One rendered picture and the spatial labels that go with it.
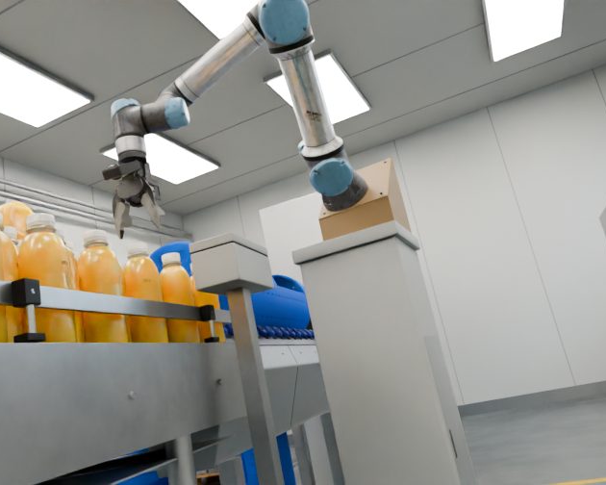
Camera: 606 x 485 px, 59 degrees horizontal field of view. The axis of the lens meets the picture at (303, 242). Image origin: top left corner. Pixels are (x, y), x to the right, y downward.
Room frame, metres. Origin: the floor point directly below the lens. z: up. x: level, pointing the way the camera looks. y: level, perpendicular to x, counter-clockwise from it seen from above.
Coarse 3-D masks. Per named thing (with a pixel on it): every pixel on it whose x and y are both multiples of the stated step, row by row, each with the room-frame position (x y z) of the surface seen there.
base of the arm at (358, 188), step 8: (352, 168) 1.55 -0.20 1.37; (360, 176) 1.56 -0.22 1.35; (352, 184) 1.53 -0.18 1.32; (360, 184) 1.55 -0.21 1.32; (344, 192) 1.53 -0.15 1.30; (352, 192) 1.55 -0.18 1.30; (360, 192) 1.55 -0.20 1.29; (328, 200) 1.59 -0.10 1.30; (336, 200) 1.55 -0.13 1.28; (344, 200) 1.54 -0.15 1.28; (352, 200) 1.55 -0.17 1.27; (328, 208) 1.59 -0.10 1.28; (336, 208) 1.57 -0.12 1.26; (344, 208) 1.56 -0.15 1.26
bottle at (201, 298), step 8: (192, 272) 1.24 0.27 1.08; (192, 280) 1.23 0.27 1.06; (192, 288) 1.22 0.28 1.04; (200, 296) 1.22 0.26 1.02; (208, 296) 1.23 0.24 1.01; (216, 296) 1.25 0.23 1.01; (200, 304) 1.22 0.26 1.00; (216, 304) 1.24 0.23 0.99; (200, 328) 1.22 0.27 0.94; (208, 328) 1.22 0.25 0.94; (216, 328) 1.23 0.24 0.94; (200, 336) 1.22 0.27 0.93; (208, 336) 1.22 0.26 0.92; (216, 336) 1.23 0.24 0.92; (224, 336) 1.25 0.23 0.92
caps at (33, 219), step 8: (0, 216) 0.72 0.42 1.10; (32, 216) 0.75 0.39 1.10; (40, 216) 0.75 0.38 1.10; (48, 216) 0.76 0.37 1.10; (0, 224) 0.72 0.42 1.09; (32, 224) 0.75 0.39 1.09; (48, 224) 0.76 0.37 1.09; (8, 232) 0.77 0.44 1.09; (16, 232) 0.79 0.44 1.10; (56, 232) 0.83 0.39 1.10; (88, 232) 0.87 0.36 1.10; (96, 232) 0.87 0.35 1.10; (104, 232) 0.89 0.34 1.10; (88, 240) 0.87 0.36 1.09; (104, 240) 0.89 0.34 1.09; (72, 248) 0.91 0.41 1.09; (112, 248) 0.96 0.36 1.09; (128, 248) 1.00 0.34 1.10; (136, 248) 0.99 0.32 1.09; (144, 248) 1.00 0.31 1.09
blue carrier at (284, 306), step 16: (160, 256) 1.47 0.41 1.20; (160, 272) 1.47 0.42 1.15; (288, 288) 2.28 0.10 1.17; (224, 304) 1.46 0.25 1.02; (256, 304) 1.67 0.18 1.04; (272, 304) 1.81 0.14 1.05; (288, 304) 1.96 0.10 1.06; (304, 304) 2.16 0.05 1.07; (256, 320) 1.72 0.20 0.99; (272, 320) 1.86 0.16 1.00; (288, 320) 2.01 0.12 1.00; (304, 320) 2.20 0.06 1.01
